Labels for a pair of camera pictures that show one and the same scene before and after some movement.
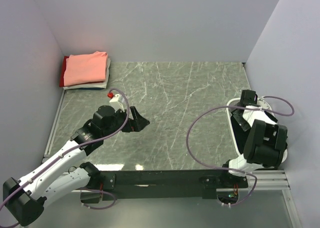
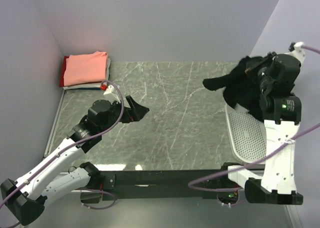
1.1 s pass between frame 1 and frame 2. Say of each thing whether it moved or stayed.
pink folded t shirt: stayed
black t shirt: moved
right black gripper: moved
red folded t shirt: stayed
